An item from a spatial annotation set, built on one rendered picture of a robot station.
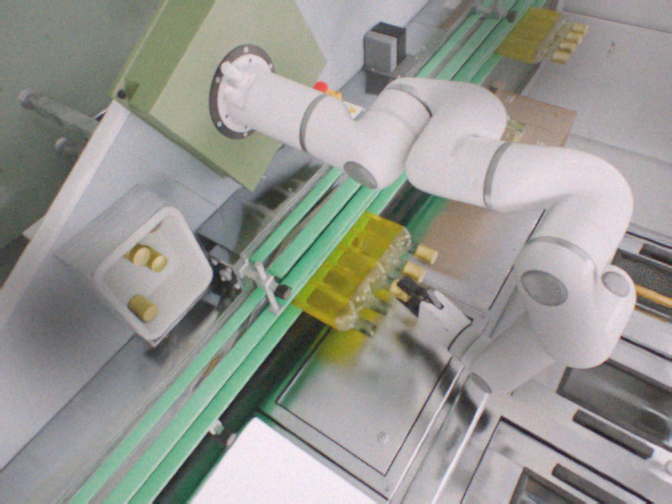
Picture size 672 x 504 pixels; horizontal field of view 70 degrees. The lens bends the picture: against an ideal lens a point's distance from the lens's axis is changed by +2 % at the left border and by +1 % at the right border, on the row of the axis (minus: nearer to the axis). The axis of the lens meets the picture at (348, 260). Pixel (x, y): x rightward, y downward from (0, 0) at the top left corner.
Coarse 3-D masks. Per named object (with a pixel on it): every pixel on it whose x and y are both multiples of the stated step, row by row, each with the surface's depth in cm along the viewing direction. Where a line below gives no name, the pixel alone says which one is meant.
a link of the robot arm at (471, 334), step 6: (468, 330) 93; (474, 330) 93; (462, 336) 93; (468, 336) 92; (474, 336) 92; (456, 342) 93; (462, 342) 92; (468, 342) 92; (450, 348) 94; (456, 348) 93; (462, 348) 92; (456, 354) 93; (462, 354) 92
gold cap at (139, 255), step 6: (138, 246) 80; (144, 246) 80; (126, 252) 79; (132, 252) 79; (138, 252) 79; (144, 252) 80; (126, 258) 80; (132, 258) 79; (138, 258) 79; (144, 258) 81; (138, 264) 80
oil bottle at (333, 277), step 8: (328, 264) 106; (320, 272) 105; (328, 272) 105; (336, 272) 104; (344, 272) 104; (312, 280) 105; (320, 280) 104; (328, 280) 103; (336, 280) 103; (344, 280) 103; (352, 280) 103; (360, 280) 103; (328, 288) 103; (336, 288) 102; (344, 288) 102; (352, 288) 102; (360, 288) 102; (368, 288) 102; (344, 296) 102; (352, 296) 101; (360, 296) 101; (368, 296) 102; (360, 304) 101
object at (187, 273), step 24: (168, 216) 80; (144, 240) 85; (168, 240) 89; (192, 240) 85; (120, 264) 83; (168, 264) 93; (192, 264) 93; (120, 288) 85; (144, 288) 90; (168, 288) 93; (192, 288) 93; (120, 312) 78; (168, 312) 90; (144, 336) 85
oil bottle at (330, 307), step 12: (312, 288) 103; (324, 288) 102; (300, 300) 102; (312, 300) 101; (324, 300) 101; (336, 300) 100; (348, 300) 100; (312, 312) 103; (324, 312) 99; (336, 312) 99; (348, 312) 99; (336, 324) 100; (348, 324) 99
